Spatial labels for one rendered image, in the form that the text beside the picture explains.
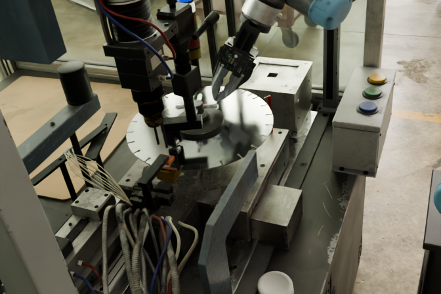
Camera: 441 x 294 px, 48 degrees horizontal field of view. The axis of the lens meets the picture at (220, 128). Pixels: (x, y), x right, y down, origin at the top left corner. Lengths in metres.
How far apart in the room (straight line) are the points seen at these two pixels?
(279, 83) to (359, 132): 0.27
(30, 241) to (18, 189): 0.04
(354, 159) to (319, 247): 0.26
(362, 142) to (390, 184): 1.21
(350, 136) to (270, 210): 0.28
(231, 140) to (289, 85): 0.33
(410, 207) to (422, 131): 0.58
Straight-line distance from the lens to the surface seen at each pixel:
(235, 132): 1.08
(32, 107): 1.78
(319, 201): 1.20
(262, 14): 1.03
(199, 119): 1.01
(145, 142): 1.09
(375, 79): 1.34
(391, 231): 2.19
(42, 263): 0.41
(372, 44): 1.40
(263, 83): 1.35
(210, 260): 0.82
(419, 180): 2.45
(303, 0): 0.98
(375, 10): 1.36
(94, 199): 1.08
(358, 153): 1.23
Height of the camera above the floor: 1.57
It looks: 34 degrees down
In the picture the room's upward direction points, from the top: 8 degrees counter-clockwise
